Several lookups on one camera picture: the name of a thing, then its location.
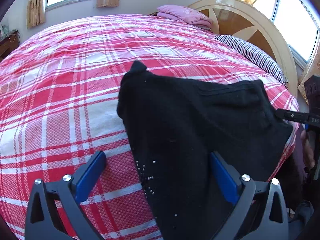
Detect black pants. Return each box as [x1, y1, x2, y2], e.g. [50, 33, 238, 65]
[117, 61, 293, 239]

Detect person's right hand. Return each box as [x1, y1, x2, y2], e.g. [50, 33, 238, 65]
[300, 130, 315, 170]

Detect brown wooden desk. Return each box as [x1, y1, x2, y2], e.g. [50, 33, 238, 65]
[0, 30, 20, 61]

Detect beige curtain side window right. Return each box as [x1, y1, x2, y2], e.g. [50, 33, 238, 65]
[298, 44, 320, 104]

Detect cream wooden headboard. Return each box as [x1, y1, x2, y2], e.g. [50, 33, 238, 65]
[188, 0, 298, 96]

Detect left beige curtain far window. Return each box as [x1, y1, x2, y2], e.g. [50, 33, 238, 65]
[27, 0, 46, 29]

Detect red plaid bed cover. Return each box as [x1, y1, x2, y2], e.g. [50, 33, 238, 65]
[1, 15, 298, 239]

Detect striped pillow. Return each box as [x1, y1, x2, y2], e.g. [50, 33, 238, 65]
[215, 35, 287, 87]

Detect pink folded blanket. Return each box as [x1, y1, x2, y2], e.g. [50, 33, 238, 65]
[157, 5, 213, 28]

